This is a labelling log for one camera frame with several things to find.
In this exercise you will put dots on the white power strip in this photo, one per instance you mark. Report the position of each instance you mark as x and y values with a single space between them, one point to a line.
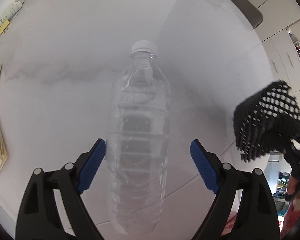
5 18

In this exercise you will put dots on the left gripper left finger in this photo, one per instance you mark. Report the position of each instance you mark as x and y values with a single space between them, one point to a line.
88 163

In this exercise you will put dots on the black foam mesh sleeve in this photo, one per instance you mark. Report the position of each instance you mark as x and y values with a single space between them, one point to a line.
272 110

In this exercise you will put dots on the white drawer cabinet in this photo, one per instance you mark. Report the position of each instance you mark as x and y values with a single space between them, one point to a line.
277 16

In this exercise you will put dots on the clear plastic water bottle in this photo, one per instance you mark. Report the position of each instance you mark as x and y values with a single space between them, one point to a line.
137 145

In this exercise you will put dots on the dark grey chair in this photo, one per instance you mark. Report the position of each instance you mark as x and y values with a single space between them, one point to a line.
251 13

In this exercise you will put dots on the person's right hand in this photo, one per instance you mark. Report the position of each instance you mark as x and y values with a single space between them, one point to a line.
293 189

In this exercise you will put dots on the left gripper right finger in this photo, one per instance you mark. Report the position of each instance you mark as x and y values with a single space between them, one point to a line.
206 164

